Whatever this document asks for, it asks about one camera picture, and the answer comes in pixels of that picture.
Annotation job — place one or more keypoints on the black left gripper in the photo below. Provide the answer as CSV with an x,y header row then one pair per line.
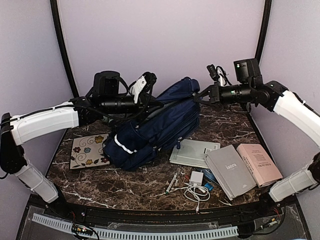
x,y
144,101

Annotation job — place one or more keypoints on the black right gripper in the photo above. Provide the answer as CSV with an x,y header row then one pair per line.
x,y
214,90

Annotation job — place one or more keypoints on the navy blue student backpack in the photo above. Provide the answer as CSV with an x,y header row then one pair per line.
x,y
136,143

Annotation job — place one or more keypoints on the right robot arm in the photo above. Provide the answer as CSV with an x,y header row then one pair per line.
x,y
276,98

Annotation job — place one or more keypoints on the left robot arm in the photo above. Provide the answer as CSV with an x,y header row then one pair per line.
x,y
109,96

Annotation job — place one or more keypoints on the green ceramic bowl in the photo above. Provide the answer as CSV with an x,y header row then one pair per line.
x,y
106,119

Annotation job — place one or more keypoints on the pale green thin book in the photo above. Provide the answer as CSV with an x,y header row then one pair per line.
x,y
192,153

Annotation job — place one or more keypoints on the floral pattern notebook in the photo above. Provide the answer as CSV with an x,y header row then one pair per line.
x,y
87,152

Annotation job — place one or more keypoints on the blue card packet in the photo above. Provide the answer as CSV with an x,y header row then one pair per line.
x,y
209,175

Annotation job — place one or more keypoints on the white power adapter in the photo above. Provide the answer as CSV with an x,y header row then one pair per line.
x,y
196,178

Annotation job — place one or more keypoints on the green capped marker pen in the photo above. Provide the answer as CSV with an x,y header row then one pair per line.
x,y
175,176

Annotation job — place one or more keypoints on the grey hardcover book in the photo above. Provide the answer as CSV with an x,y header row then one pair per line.
x,y
230,171

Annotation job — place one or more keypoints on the blue eraser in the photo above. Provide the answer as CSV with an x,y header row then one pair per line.
x,y
208,186

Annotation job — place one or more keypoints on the pink hardcover book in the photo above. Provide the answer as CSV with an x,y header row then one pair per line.
x,y
259,164

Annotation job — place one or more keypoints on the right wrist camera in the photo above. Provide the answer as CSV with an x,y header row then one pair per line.
x,y
213,72

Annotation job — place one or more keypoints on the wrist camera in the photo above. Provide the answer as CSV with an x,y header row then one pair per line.
x,y
143,83
213,72

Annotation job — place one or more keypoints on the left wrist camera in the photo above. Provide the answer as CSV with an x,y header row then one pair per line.
x,y
143,83

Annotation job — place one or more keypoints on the left black frame post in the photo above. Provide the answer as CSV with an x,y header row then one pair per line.
x,y
62,47

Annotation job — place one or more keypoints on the black frame post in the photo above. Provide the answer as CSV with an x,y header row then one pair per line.
x,y
62,47
263,30

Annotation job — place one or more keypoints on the right black frame post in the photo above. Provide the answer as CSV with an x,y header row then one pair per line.
x,y
263,30

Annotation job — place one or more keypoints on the black curved front rail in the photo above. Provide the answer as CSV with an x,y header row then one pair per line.
x,y
151,207

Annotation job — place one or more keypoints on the grey slotted cable duct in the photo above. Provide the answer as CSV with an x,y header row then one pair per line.
x,y
134,232

